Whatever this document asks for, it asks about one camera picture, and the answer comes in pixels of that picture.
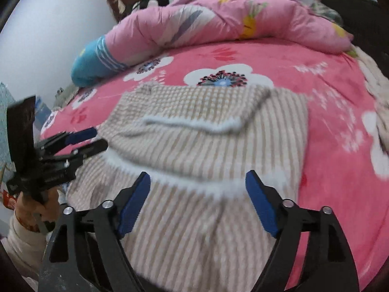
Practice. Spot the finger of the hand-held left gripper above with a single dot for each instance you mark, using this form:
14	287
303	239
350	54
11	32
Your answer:
80	135
91	148

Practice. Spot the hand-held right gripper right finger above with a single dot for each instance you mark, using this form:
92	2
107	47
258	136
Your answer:
263	203

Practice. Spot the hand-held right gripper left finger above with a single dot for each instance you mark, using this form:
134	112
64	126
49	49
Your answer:
135	205

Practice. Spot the beige houndstooth coat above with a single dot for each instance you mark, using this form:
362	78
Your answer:
197	158

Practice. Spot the person's left forearm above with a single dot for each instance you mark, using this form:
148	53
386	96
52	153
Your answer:
24	246

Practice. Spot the person's left hand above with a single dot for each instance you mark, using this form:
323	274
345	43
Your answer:
27	213

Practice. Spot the grey floral cloth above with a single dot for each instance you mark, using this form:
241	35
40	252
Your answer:
65	94

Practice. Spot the light blue bag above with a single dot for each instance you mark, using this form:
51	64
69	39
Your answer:
41	112

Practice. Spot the teal patterned cloth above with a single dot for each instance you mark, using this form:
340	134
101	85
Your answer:
4	112

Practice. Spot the pink floral blanket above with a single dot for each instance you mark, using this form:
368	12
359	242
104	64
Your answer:
328	158

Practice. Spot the small beige hanging cloth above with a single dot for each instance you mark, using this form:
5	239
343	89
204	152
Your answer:
121	4

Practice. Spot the black clothing pile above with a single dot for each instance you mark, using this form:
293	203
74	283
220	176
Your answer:
152	1

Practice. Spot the cream fluffy garment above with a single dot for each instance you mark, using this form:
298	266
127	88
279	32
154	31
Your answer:
375	76

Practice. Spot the pink printed quilt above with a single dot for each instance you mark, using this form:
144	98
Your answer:
212	21

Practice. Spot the green patterned pillow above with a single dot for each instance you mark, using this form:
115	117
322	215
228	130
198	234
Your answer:
325	10

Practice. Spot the black padded headboard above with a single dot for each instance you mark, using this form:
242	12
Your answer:
358	15

